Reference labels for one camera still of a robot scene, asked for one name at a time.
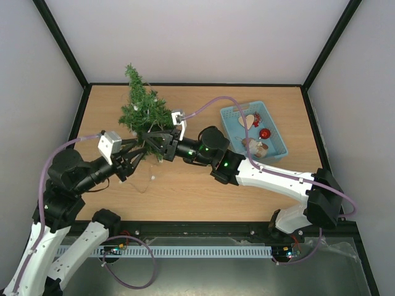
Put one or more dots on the white cable duct rail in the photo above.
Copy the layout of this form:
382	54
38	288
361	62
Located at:
194	252

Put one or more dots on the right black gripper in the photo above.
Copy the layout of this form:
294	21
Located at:
171	145

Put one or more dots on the small green christmas tree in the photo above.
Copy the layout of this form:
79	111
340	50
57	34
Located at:
145	114

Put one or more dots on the wooden heart ornament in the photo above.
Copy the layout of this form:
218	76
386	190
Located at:
247	121

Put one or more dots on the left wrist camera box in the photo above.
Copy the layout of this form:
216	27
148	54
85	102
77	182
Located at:
109	143

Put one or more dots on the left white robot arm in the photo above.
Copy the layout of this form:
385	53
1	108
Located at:
64	179

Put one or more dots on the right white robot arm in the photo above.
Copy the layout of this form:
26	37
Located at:
318	195

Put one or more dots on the black frame rail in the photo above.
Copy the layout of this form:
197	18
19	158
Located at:
251	231

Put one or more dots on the light blue plastic basket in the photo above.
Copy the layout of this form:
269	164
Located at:
262	150

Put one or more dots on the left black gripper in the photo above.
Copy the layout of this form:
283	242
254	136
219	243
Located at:
126	166

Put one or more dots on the red ball ornament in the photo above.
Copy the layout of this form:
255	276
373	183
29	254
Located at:
264	133

